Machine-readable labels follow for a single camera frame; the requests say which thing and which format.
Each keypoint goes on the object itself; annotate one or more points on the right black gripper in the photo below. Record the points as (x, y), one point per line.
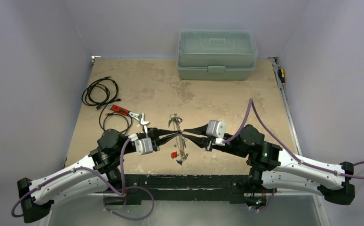
(209, 140)

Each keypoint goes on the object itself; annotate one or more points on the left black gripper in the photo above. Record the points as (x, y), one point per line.
(154, 134)

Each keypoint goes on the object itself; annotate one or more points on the keyring with keys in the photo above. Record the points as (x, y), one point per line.
(180, 155)

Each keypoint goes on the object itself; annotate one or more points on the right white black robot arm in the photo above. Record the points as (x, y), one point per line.
(273, 167)

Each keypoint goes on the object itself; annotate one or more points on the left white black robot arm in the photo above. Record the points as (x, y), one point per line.
(100, 170)

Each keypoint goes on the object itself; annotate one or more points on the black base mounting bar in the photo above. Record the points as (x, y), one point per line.
(235, 189)

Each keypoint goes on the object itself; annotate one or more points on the green plastic toolbox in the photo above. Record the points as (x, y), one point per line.
(216, 55)

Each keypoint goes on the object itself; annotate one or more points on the yellow black screwdriver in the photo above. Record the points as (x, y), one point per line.
(281, 75)

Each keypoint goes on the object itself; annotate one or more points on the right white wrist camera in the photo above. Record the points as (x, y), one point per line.
(216, 129)

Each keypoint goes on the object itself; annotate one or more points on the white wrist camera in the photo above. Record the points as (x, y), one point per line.
(216, 129)
(142, 146)

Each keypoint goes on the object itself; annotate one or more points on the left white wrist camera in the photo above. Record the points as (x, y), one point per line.
(142, 146)

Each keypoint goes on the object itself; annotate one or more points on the red handled adjustable wrench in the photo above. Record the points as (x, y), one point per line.
(125, 112)

